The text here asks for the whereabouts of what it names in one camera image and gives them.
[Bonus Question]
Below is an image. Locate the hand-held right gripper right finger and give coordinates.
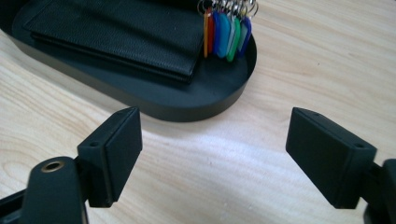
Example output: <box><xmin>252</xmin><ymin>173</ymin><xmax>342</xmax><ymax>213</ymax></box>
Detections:
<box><xmin>285</xmin><ymin>106</ymin><xmax>378</xmax><ymax>210</ymax></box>

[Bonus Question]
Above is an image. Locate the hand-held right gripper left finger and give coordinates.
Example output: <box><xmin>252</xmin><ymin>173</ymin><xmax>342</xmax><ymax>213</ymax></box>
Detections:
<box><xmin>76</xmin><ymin>105</ymin><xmax>144</xmax><ymax>209</ymax></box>

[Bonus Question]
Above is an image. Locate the black oval tray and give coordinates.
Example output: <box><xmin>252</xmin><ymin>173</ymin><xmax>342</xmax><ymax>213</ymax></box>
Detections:
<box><xmin>0</xmin><ymin>0</ymin><xmax>258</xmax><ymax>123</ymax></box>

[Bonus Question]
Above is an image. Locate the black leather wallet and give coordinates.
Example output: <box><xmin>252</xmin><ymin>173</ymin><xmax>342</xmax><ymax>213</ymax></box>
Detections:
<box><xmin>22</xmin><ymin>0</ymin><xmax>206</xmax><ymax>84</ymax></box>

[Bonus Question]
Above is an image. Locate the bunch of coloured key tags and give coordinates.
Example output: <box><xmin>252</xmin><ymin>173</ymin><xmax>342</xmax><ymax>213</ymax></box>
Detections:
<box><xmin>196</xmin><ymin>0</ymin><xmax>260</xmax><ymax>63</ymax></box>

